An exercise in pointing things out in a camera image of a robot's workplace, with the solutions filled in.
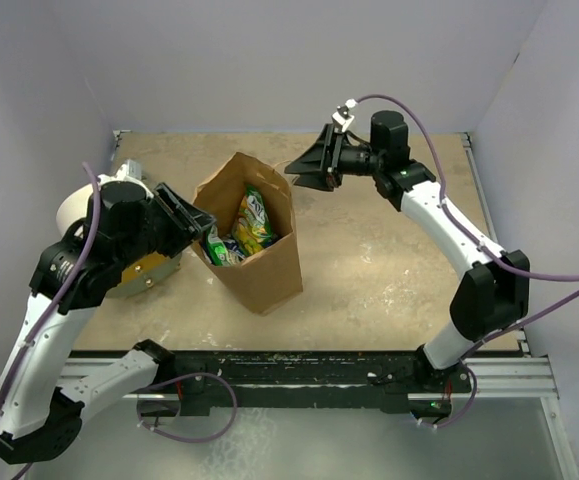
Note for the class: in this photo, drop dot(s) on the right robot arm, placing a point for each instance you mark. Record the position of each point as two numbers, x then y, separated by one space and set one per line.
493 290

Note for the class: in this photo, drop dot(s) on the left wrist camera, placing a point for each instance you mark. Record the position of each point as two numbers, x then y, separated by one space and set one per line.
129 169

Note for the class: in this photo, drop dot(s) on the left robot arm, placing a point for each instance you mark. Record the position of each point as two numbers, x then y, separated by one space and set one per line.
124 222

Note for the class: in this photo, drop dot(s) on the green Fox's candy bag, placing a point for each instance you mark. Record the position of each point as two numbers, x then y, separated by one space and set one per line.
252 229

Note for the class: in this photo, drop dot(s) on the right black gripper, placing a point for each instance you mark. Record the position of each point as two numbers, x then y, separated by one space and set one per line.
321 165

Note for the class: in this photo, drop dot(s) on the brown paper bag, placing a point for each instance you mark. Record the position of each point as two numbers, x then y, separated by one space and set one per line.
268 279

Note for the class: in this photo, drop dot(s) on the green white chips bag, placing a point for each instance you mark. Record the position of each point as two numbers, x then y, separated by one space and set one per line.
236 255

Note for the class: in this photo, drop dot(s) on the green snack pack in bag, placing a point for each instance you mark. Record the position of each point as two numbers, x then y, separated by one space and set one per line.
214 245

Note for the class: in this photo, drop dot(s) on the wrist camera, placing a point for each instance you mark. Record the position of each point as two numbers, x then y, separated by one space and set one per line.
129 169
343 117

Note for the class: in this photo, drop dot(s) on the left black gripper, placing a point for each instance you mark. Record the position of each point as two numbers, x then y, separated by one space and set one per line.
186 221

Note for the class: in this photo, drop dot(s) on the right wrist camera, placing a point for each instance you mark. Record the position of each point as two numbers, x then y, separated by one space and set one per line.
343 117

